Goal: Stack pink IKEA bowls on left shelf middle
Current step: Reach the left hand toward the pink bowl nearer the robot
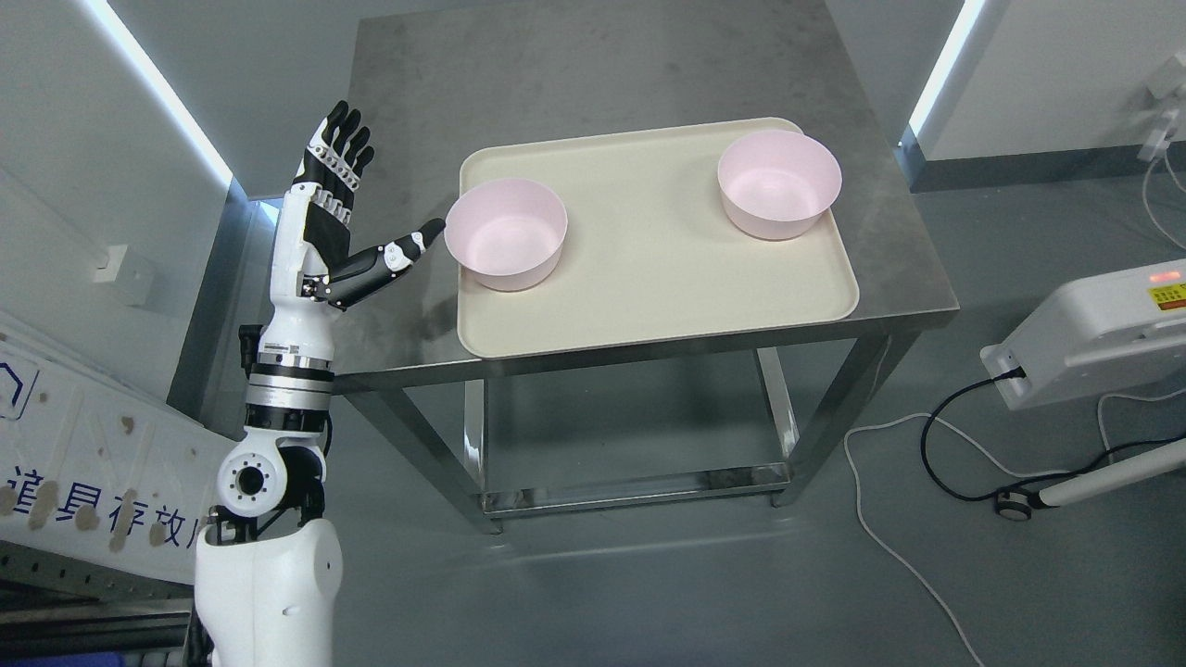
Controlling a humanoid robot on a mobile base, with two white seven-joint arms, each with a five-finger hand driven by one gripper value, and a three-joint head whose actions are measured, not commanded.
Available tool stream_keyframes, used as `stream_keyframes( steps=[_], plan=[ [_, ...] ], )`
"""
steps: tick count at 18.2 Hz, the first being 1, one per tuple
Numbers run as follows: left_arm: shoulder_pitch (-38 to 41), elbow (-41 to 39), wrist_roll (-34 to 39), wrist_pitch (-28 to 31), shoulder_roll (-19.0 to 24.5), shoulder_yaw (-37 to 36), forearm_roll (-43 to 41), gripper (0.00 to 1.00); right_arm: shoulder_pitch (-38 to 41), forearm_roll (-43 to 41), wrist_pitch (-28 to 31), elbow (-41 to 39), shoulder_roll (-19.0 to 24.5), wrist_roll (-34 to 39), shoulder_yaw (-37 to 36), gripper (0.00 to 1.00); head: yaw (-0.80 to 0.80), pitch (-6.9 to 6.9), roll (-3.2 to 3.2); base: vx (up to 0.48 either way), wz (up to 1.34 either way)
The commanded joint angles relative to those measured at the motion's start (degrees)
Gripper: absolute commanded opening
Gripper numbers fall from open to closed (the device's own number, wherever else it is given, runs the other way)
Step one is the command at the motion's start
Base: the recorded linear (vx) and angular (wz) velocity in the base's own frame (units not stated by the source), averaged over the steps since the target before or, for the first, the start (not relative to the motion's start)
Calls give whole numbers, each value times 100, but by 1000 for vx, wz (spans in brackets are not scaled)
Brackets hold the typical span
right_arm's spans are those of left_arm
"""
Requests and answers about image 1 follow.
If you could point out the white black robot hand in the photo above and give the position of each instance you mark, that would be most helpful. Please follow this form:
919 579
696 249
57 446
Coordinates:
314 274

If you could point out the pink bowl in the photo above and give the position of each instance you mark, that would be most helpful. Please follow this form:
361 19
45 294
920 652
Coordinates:
777 184
508 234

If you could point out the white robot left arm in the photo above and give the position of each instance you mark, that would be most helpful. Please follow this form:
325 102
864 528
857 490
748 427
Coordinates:
269 564

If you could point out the stainless steel table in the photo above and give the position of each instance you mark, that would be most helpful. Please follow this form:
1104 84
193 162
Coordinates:
435 86

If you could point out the white sign board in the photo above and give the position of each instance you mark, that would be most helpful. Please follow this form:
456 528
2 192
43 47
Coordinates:
95 470

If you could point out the cream plastic tray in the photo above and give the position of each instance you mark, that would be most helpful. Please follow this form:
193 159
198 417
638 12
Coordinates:
650 255

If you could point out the caster wheel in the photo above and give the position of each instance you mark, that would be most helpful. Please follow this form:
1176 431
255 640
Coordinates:
1012 506

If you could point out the white machine on stand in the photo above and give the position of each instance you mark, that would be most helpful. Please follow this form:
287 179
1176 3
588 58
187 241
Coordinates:
1096 334

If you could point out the white wall socket box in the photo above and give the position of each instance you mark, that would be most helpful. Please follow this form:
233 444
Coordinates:
126 275

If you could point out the white wall charger plug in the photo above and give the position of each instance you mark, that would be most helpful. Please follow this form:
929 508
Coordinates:
1166 84

